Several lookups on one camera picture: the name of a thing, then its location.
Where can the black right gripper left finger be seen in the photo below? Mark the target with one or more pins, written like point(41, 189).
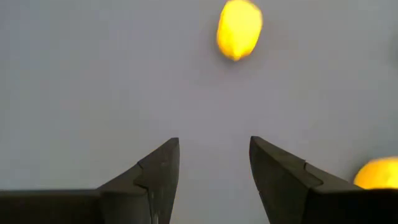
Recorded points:
point(155, 186)

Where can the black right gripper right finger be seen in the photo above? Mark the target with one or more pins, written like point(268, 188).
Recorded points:
point(280, 186)

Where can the yellow toy lemon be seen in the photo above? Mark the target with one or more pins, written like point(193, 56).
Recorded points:
point(377, 172)
point(239, 29)

